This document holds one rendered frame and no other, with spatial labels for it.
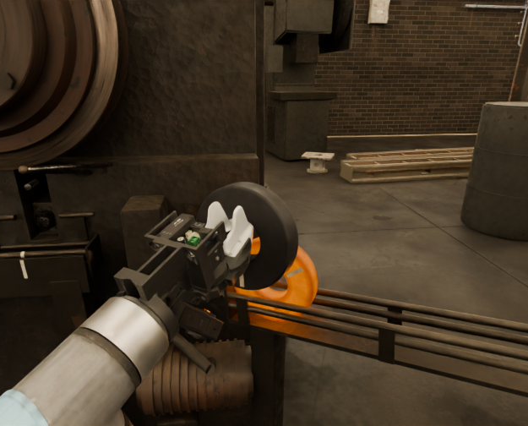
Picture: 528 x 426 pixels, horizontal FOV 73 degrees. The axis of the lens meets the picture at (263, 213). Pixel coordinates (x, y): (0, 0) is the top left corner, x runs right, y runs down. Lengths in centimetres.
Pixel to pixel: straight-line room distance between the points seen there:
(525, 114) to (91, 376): 273
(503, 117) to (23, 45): 265
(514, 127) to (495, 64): 580
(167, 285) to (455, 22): 789
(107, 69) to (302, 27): 427
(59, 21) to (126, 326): 50
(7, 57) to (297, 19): 436
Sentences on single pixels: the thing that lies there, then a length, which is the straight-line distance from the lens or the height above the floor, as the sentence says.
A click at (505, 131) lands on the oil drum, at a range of 286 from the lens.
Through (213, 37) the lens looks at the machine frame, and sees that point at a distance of 84.
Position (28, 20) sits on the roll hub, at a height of 111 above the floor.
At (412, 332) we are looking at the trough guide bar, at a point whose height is 70.
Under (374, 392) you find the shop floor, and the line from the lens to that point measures 147.
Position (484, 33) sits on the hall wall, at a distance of 842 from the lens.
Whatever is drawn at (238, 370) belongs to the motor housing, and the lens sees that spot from 75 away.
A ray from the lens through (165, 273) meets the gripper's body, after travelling 36.
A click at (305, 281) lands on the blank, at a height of 72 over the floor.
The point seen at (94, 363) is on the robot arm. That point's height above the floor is 82.
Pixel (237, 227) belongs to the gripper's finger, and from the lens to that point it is 45.
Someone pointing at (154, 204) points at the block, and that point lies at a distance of 75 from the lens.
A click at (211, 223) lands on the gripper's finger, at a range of 47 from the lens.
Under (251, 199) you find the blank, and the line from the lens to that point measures 47.
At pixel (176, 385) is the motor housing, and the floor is 51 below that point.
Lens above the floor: 103
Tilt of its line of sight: 20 degrees down
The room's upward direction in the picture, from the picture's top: straight up
